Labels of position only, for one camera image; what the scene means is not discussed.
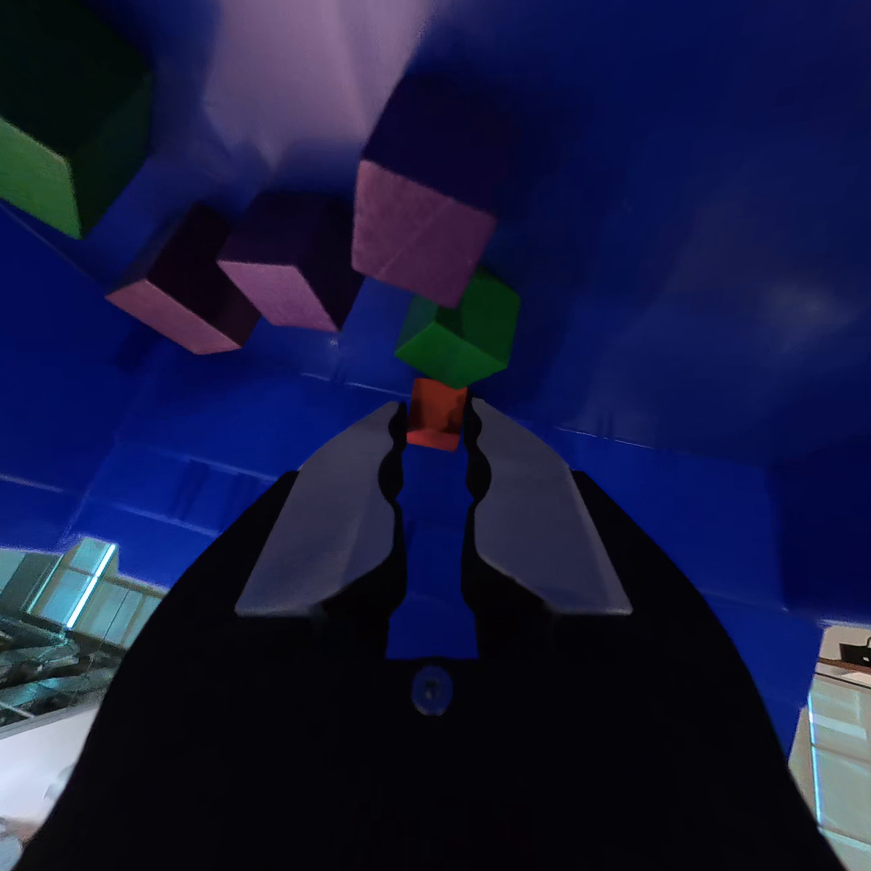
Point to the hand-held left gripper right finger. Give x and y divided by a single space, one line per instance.
537 531

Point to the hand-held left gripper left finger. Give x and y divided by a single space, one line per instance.
320 531

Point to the red cube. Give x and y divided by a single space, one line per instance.
435 412

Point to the blue plastic bin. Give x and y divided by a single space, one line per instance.
680 272

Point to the green cube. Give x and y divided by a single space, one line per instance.
469 330
34 177

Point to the pink cube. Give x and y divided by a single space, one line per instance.
279 292
170 313
422 231

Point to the background shelving unit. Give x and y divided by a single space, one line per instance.
68 592

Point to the white cabinet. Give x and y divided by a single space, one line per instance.
840 735

